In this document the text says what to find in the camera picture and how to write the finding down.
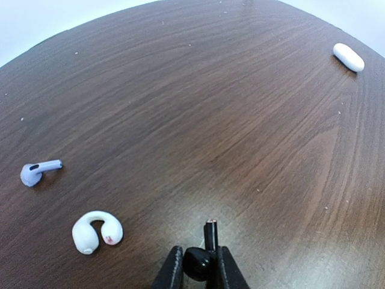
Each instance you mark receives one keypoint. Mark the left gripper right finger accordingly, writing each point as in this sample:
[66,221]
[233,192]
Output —
[228,274]

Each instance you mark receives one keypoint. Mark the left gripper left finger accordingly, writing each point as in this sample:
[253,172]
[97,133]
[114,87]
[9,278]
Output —
[170,275]

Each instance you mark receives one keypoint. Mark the black earbud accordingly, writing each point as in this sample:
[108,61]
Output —
[199,263]

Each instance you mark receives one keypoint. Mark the white charging case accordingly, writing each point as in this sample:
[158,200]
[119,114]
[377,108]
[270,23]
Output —
[348,57]

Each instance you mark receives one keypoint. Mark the white clip earbud upper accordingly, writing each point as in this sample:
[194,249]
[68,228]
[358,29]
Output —
[85,237]

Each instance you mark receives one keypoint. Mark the purple stem earbud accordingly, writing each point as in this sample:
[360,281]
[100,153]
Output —
[31,174]

